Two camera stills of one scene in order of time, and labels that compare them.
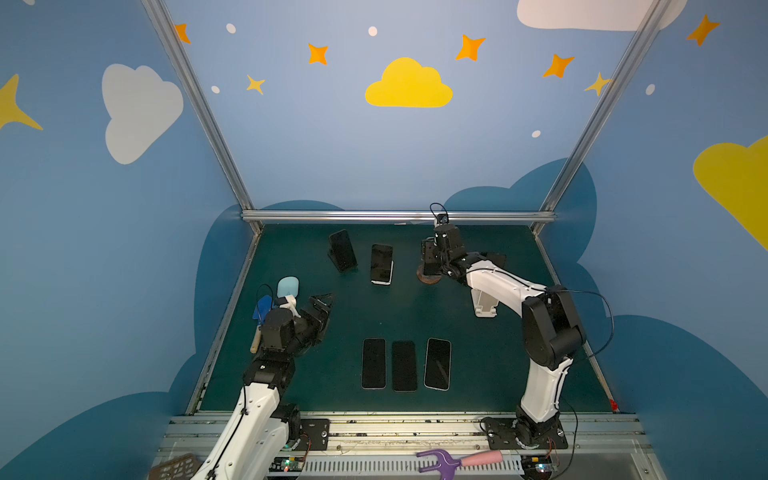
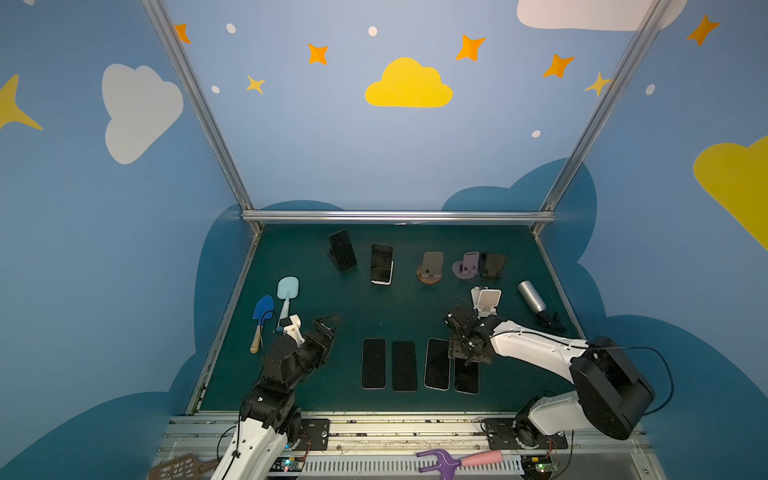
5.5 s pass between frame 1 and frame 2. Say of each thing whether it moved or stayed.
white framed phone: stayed
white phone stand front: stayed
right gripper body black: moved
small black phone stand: stayed
